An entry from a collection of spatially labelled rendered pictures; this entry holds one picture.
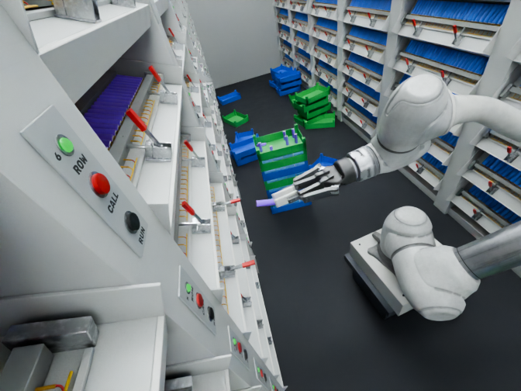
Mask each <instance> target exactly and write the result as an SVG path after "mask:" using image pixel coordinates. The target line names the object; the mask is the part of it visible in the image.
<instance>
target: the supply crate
mask: <svg viewBox="0 0 521 391"><path fill-rule="evenodd" d="M294 125H295V128H294V129H295V133H297V138H298V143H297V144H296V143H295V138H293V137H292V129H288V130H285V132H286V136H288V143H289V145H288V146H287V145H286V142H285V140H284V137H283V132H282V131H280V132H277V133H271V134H268V135H265V136H262V137H256V136H255V134H254V135H252V137H253V140H254V146H255V149H256V152H257V158H258V161H259V162H260V161H266V160H269V159H272V158H275V157H280V156H284V155H287V154H293V153H296V152H299V151H304V150H306V142H305V137H303V136H302V134H301V133H300V131H299V129H298V124H297V123H296V124H294ZM259 142H261V143H266V144H267V145H265V146H262V150H263V151H262V152H260V149H259V147H257V144H258V143H259ZM270 145H272V147H273V150H272V151H270V147H269V146H270Z"/></svg>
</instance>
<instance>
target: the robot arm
mask: <svg viewBox="0 0 521 391"><path fill-rule="evenodd" d="M469 122H474V123H480V124H481V125H483V126H486V127H488V128H489V129H491V130H494V131H495V132H497V133H500V134H501V135H503V136H505V137H508V138H509V139H511V140H514V141H517V142H520V143H521V111H520V110H518V109H516V108H514V107H512V106H511V105H509V104H507V103H504V102H502V101H500V100H498V99H494V98H491V97H488V96H483V95H454V94H452V92H451V91H450V90H449V89H448V88H447V86H446V84H445V83H444V81H443V80H442V79H441V78H439V77H437V76H436V75H433V74H418V75H415V76H412V77H410V78H408V79H406V80H405V81H404V82H403V83H401V84H400V86H398V87H397V89H396V90H394V92H393V93H392V95H391V96H390V98H389V100H388V101H387V103H386V106H385V108H384V110H383V113H382V114H381V118H380V122H379V125H378V132H377V133H376V135H375V136H374V137H373V138H372V139H371V142H370V143H369V144H367V145H365V146H363V147H360V148H358V149H356V150H355V151H351V152H349V153H348V154H347V156H346V157H343V158H341V159H339V160H337V161H334V163H333V165H330V166H326V167H323V166H321V164H320V163H318V164H317V165H316V166H315V167H314V168H311V169H310V170H308V171H306V172H304V173H303V174H301V175H299V176H297V177H296V178H293V184H292V185H290V186H288V187H286V188H283V190H281V191H279V192H276V193H273V194H271V195H272V197H273V199H274V203H275V205H276V206H277V208H278V207H280V206H283V205H285V204H287V203H293V202H295V201H297V200H302V201H303V202H304V203H307V202H312V201H315V200H318V199H323V198H326V197H329V196H338V195H339V187H340V186H341V185H348V184H350V183H352V182H355V181H358V182H362V181H364V180H366V179H368V178H371V177H374V176H376V175H379V174H382V173H389V172H391V171H395V170H397V169H400V168H403V167H405V166H406V165H408V164H411V163H412V162H414V161H416V160H418V159H419V158H421V157H422V156H423V155H424V154H425V153H426V152H427V151H428V150H429V148H430V145H431V140H432V139H434V138H436V137H440V136H443V135H445V134H447V133H448V132H449V131H450V129H451V127H453V126H455V125H457V124H460V123H469ZM301 189H302V190H301ZM299 190H301V191H299ZM432 228H433V226H432V223H431V222H430V219H429V217H428V216H427V215H426V214H425V213H424V212H423V211H422V210H421V209H418V208H416V207H412V206H403V207H401V208H398V209H395V210H393V211H392V212H391V213H390V214H389V215H388V216H387V218H386V219H385V221H384V224H383V227H382V230H381V234H380V233H379V232H377V231H375V232H374V233H373V234H372V237H373V238H374V239H375V240H376V241H377V242H378V243H377V244H376V245H375V246H373V247H369V248H368V250H367V253H368V254H369V255H371V256H373V257H374V258H376V259H377V260H378V261H379V262H381V263H382V264H383V265H384V266H385V267H386V268H387V269H388V270H390V271H391V272H392V273H393V274H394V275H395V277H396V278H397V279H398V282H399V285H400V287H401V290H402V292H403V294H404V296H405V297H406V299H407V300H408V302H409V303H410V305H411V306H412V307H413V309H414V310H416V311H417V312H418V313H420V314H421V315H422V316H423V317H425V318H426V319H428V320H436V321H444V320H452V319H455V318H456V317H458V316H459V315H460V314H462V312H463V311H464V308H465V306H466V303H465V301H464V300H465V299H466V298H468V297H469V296H470V295H471V294H472V293H473V292H476V291H477V290H478V287H479V285H480V282H481V280H480V279H483V278H485V277H488V276H490V275H494V274H497V273H500V272H503V271H506V270H509V269H511V268H515V267H518V266H520V265H521V220H520V221H519V222H516V223H514V224H511V225H509V226H507V227H504V228H502V229H500V230H497V231H495V232H493V233H491V234H488V235H486V236H484V237H481V238H479V239H477V240H474V241H472V242H470V243H468V244H465V245H463V246H460V247H458V248H455V247H450V246H446V245H441V246H439V247H437V246H436V244H435V240H434V236H433V231H432Z"/></svg>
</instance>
